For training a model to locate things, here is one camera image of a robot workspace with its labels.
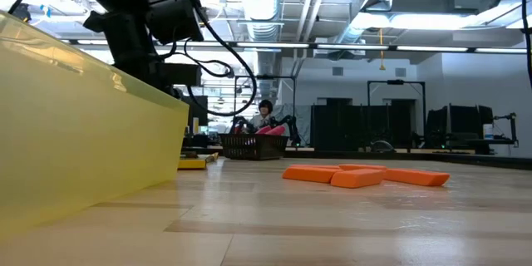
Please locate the yellow card pack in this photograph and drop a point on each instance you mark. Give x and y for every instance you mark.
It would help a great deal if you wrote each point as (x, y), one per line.
(193, 163)

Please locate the black tabletop robot arm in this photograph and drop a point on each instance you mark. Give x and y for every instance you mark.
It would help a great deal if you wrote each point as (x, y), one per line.
(239, 124)
(291, 124)

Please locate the black computer monitor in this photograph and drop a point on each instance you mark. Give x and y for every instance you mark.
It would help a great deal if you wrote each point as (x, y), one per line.
(197, 110)

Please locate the long ceiling light strip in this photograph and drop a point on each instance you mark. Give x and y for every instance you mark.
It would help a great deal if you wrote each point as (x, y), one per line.
(503, 50)
(432, 48)
(91, 42)
(208, 43)
(353, 47)
(270, 45)

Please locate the person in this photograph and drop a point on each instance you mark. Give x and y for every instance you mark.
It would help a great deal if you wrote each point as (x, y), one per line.
(265, 106)

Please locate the black mesh plastic basket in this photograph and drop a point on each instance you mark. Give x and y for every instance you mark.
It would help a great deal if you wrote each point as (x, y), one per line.
(253, 147)

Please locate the yellow translucent plastic tray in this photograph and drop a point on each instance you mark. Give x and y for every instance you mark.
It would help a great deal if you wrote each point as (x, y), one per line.
(83, 141)

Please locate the black partition screen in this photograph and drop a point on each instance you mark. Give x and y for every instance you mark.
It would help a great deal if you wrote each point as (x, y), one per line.
(341, 129)

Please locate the bright fluorescent ceiling fixture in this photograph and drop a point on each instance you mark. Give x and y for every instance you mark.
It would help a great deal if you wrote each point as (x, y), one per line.
(415, 21)

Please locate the black workstation monitors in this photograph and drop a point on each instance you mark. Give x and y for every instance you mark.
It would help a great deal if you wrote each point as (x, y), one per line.
(461, 124)

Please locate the white plastic tub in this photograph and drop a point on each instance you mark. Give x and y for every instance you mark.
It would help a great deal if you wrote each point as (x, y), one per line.
(488, 132)

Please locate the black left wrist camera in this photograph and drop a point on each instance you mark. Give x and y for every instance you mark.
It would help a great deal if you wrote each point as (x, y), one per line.
(174, 16)

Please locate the black aluminium table frame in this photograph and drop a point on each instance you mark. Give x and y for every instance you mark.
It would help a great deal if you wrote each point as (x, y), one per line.
(457, 159)

